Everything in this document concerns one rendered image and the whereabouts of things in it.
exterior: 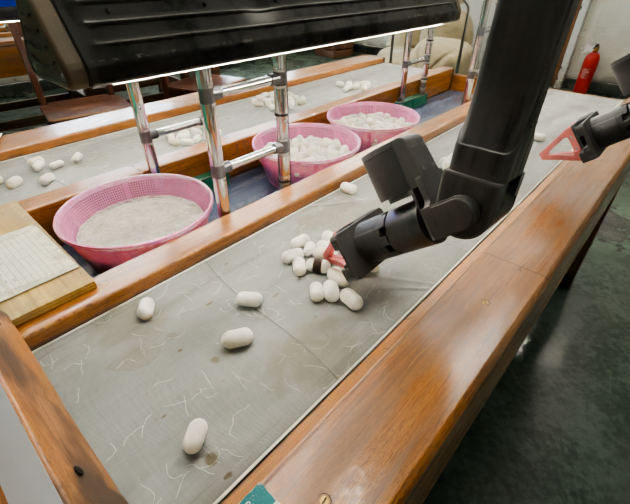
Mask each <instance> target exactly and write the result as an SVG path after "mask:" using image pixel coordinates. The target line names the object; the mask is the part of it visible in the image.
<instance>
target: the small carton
mask: <svg viewBox="0 0 630 504"><path fill-rule="evenodd" d="M238 504H280V502H279V501H278V500H277V499H276V498H275V497H274V496H273V495H272V494H271V493H270V492H269V491H268V489H267V488H266V487H265V486H264V485H263V484H262V483H261V482H259V483H258V484H257V485H256V486H255V487H254V488H253V489H252V490H251V491H250V492H249V493H248V494H247V495H246V496H245V497H244V498H243V499H242V500H241V501H240V502H239V503H238Z"/></svg>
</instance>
